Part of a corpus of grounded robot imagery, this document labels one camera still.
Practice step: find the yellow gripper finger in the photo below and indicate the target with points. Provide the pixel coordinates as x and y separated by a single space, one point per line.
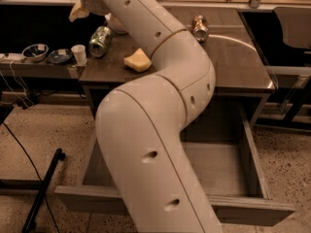
78 11

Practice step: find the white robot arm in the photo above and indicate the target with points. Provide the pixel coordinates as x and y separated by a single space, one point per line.
138 124

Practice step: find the open grey top drawer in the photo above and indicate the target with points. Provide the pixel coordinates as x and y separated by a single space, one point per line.
222 152

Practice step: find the dark blue bowl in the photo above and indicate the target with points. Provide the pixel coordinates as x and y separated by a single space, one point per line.
60 56

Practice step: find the grey cabinet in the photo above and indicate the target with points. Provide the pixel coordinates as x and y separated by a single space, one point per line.
239 69

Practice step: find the white rimmed dark bowl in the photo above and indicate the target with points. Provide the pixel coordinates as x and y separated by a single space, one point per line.
36 52

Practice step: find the white power strip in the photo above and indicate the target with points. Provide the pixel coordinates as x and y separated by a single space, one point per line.
11 57

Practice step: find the yellow sponge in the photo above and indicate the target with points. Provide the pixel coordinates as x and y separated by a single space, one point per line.
138 61

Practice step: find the side shelf bench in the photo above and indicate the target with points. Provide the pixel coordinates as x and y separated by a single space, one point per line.
42 69

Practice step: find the black stand leg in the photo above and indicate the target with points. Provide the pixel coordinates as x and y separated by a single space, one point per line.
39 186

